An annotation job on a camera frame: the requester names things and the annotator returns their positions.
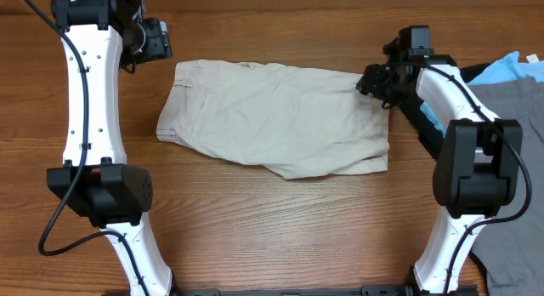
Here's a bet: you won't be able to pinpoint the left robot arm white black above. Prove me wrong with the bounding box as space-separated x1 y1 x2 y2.
47 0 175 295

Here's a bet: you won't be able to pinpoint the black garment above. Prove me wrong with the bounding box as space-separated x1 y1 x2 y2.
392 61 498 159

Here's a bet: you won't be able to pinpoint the grey garment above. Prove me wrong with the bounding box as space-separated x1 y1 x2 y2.
471 78 543 295

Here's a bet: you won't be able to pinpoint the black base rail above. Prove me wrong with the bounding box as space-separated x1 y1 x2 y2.
170 285 431 296

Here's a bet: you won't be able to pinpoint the light blue garment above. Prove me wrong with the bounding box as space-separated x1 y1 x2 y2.
419 51 544 138

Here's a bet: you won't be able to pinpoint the beige shorts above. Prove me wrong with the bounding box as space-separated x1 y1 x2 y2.
156 60 389 179

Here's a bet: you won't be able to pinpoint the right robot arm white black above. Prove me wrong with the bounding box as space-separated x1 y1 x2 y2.
356 26 532 295

